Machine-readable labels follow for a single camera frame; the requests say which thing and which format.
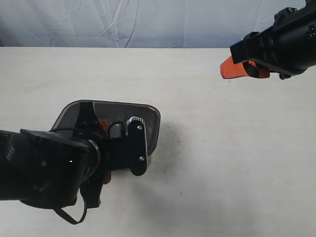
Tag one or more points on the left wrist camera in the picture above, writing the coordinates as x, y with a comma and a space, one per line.
130, 152

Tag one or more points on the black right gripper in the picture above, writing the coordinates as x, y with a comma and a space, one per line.
281, 49

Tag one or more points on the blue-grey backdrop cloth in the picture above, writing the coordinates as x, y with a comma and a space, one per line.
135, 23

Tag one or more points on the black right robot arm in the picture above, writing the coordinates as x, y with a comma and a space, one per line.
307, 14

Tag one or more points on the dark transparent box lid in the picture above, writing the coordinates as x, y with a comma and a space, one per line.
138, 111

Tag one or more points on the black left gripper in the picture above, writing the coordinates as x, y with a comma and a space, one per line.
95, 132

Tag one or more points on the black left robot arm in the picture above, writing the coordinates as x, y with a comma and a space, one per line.
42, 169

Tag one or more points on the stainless steel lunch box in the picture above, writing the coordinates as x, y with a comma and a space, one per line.
149, 158

